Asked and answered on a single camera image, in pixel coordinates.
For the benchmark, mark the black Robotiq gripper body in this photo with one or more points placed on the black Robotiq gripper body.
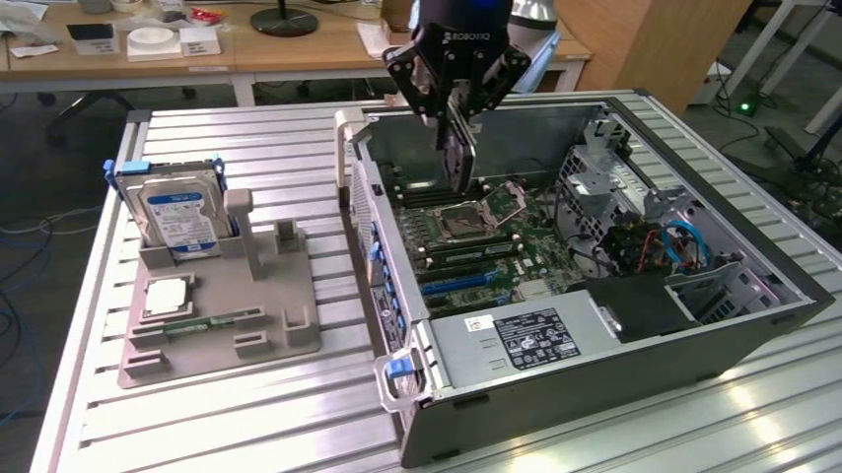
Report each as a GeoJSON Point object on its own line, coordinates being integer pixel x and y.
{"type": "Point", "coordinates": [464, 34]}

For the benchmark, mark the black graphics card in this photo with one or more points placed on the black graphics card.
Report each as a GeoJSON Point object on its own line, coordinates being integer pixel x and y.
{"type": "Point", "coordinates": [461, 157]}

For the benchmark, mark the white paper stack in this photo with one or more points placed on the white paper stack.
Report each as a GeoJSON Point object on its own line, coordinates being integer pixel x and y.
{"type": "Point", "coordinates": [378, 42]}

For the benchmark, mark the wooden desk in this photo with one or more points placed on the wooden desk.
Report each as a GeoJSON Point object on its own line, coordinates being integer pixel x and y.
{"type": "Point", "coordinates": [297, 49]}

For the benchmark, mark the black round lamp base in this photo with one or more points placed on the black round lamp base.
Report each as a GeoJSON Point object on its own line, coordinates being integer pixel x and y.
{"type": "Point", "coordinates": [285, 22]}

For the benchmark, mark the wooden cabinet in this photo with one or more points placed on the wooden cabinet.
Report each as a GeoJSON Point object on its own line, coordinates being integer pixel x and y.
{"type": "Point", "coordinates": [658, 49]}

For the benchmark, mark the metal socket cover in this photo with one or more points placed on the metal socket cover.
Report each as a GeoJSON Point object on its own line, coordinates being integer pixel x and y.
{"type": "Point", "coordinates": [504, 204]}

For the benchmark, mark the CPU socket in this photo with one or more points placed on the CPU socket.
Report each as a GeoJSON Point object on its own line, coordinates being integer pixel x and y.
{"type": "Point", "coordinates": [464, 219]}

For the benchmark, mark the white labelled box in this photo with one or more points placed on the white labelled box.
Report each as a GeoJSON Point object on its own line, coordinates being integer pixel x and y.
{"type": "Point", "coordinates": [199, 42]}

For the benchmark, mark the red small item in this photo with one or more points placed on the red small item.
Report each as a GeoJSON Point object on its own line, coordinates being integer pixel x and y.
{"type": "Point", "coordinates": [206, 16]}

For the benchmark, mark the black installed RAM stick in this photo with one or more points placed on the black installed RAM stick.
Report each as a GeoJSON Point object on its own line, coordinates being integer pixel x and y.
{"type": "Point", "coordinates": [474, 253]}

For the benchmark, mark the green motherboard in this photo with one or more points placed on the green motherboard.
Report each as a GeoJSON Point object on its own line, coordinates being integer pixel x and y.
{"type": "Point", "coordinates": [526, 256]}

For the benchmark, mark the device with green light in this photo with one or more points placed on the device with green light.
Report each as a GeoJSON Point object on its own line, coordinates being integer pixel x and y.
{"type": "Point", "coordinates": [746, 107]}

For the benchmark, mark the blue expansion slot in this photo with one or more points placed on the blue expansion slot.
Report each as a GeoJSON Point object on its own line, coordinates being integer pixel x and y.
{"type": "Point", "coordinates": [457, 282]}

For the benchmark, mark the white round dish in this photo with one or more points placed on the white round dish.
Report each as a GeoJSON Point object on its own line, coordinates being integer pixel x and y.
{"type": "Point", "coordinates": [154, 42]}

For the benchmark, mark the hard disk in blue carrier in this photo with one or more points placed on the hard disk in blue carrier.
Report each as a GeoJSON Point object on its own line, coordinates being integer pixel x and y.
{"type": "Point", "coordinates": [174, 212]}

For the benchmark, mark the black floor stand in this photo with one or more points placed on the black floor stand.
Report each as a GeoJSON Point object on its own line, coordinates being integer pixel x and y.
{"type": "Point", "coordinates": [802, 148]}

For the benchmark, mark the black chair base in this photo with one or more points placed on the black chair base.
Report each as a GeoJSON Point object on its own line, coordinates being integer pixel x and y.
{"type": "Point", "coordinates": [99, 106]}

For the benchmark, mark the grey plastic parts rack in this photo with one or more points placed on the grey plastic parts rack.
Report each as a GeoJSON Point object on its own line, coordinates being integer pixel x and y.
{"type": "Point", "coordinates": [263, 295]}

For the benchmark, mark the white box with black top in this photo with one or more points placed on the white box with black top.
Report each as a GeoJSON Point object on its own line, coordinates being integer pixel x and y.
{"type": "Point", "coordinates": [94, 39]}

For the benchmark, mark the grey power supply unit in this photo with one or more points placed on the grey power supply unit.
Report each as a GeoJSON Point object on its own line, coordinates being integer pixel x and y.
{"type": "Point", "coordinates": [526, 340]}

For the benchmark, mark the silver CPU chip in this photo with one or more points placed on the silver CPU chip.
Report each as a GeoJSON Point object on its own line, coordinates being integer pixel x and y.
{"type": "Point", "coordinates": [165, 295]}

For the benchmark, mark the white paper card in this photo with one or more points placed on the white paper card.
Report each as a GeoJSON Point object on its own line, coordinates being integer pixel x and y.
{"type": "Point", "coordinates": [34, 50]}

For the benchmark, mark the green RAM stick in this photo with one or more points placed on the green RAM stick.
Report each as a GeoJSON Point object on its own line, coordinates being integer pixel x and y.
{"type": "Point", "coordinates": [198, 323]}

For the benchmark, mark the white table frame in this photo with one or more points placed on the white table frame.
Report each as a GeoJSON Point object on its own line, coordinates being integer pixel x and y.
{"type": "Point", "coordinates": [782, 44]}

